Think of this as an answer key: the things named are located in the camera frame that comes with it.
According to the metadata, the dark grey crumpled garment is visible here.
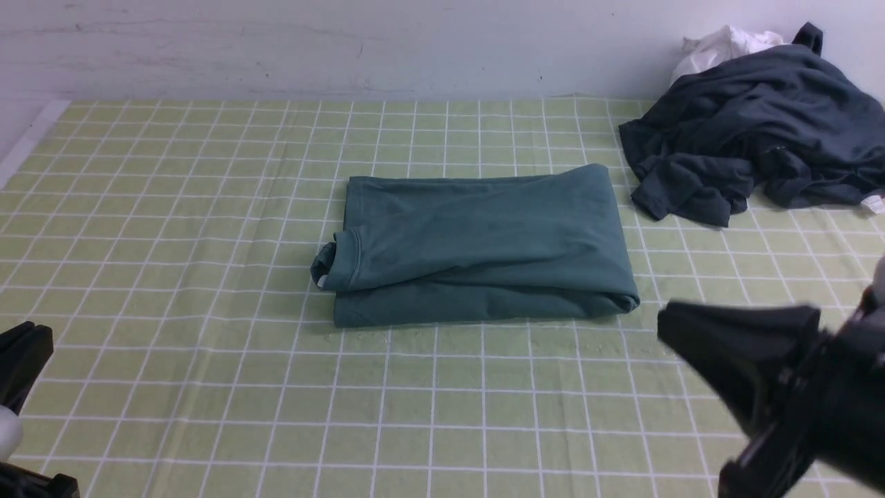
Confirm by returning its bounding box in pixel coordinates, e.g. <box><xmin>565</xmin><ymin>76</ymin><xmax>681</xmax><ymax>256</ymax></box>
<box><xmin>619</xmin><ymin>23</ymin><xmax>884</xmax><ymax>228</ymax></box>

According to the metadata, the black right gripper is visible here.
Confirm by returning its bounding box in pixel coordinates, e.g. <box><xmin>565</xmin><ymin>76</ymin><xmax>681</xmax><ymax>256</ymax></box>
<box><xmin>657</xmin><ymin>290</ymin><xmax>883</xmax><ymax>497</ymax></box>

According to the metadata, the green long-sleeved shirt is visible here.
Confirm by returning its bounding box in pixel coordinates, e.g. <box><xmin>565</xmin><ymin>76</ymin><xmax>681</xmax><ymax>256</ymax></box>
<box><xmin>310</xmin><ymin>164</ymin><xmax>640</xmax><ymax>329</ymax></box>

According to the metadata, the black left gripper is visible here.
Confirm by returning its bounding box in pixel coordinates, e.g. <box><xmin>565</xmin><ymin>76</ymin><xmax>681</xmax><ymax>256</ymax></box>
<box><xmin>0</xmin><ymin>321</ymin><xmax>80</xmax><ymax>498</ymax></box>

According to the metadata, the white crumpled cloth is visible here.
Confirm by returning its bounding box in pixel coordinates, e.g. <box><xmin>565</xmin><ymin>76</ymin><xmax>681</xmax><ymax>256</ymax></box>
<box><xmin>670</xmin><ymin>25</ymin><xmax>786</xmax><ymax>84</ymax></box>

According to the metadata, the green checkered tablecloth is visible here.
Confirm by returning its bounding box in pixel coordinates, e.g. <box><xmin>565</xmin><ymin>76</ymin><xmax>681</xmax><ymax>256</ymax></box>
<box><xmin>1</xmin><ymin>95</ymin><xmax>883</xmax><ymax>497</ymax></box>

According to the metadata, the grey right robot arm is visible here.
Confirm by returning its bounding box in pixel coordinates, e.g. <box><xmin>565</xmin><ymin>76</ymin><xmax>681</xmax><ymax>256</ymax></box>
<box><xmin>657</xmin><ymin>261</ymin><xmax>884</xmax><ymax>497</ymax></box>

